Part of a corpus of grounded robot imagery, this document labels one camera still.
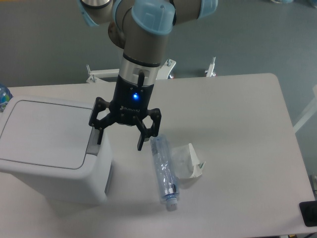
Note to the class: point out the crushed clear plastic bottle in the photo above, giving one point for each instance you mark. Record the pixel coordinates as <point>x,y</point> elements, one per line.
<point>166,178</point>

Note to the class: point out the water bottle blue label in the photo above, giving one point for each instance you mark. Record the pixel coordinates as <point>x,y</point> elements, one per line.
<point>5,96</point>

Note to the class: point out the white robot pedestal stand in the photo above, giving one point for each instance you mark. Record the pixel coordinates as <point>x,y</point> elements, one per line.
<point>110,75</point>

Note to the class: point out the black device at table edge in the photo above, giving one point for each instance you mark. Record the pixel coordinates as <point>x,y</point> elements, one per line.
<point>309,213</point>

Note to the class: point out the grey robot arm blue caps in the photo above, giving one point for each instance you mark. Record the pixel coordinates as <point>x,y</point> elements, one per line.
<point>143,27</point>

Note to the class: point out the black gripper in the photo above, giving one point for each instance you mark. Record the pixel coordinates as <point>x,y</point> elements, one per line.
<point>129,100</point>

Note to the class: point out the white plastic trash can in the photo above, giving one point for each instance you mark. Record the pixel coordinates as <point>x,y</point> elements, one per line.
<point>48,144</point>

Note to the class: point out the white frame at right edge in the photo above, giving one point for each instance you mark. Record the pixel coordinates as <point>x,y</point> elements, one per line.
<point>306,113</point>

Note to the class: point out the crumpled white paper wrapper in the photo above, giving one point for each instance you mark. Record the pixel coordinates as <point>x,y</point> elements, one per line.
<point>186,162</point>

